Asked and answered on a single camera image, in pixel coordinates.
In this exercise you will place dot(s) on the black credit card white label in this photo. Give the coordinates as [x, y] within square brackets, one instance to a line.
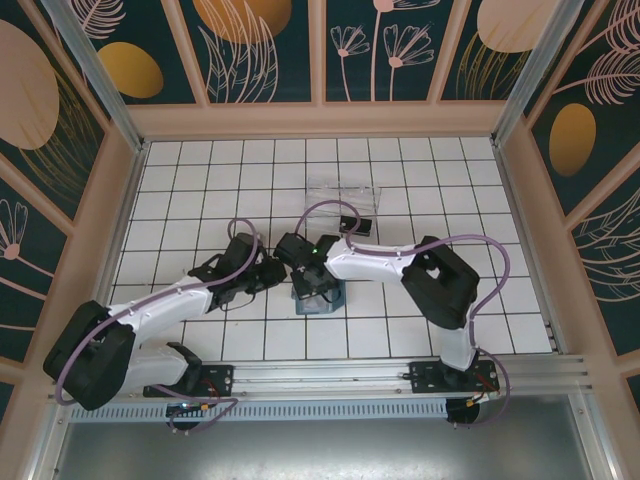
[357, 226]

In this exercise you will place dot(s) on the teal card holder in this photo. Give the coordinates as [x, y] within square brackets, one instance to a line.
[339, 300]

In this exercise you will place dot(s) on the clear acrylic tray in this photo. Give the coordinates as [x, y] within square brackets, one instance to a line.
[330, 192]

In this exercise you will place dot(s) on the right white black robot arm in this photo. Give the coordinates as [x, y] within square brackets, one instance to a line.
[370, 260]

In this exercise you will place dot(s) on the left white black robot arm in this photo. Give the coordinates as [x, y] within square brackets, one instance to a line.
[165, 305]

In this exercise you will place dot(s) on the aluminium table edge strip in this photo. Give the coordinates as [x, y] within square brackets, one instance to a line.
[128, 200]
[513, 200]

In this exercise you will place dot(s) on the small green controller board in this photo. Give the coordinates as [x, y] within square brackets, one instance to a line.
[187, 407]

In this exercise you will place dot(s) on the grey metal sheet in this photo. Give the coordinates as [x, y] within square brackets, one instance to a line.
[320, 450]

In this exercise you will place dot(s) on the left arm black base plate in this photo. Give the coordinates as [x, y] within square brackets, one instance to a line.
[220, 380]

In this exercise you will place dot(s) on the aluminium mounting rail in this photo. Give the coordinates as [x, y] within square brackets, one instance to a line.
[320, 375]

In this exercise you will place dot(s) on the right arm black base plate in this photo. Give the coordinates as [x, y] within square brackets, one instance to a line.
[422, 380]

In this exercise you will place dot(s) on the aluminium corner post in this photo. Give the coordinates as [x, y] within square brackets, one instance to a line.
[534, 75]
[95, 75]

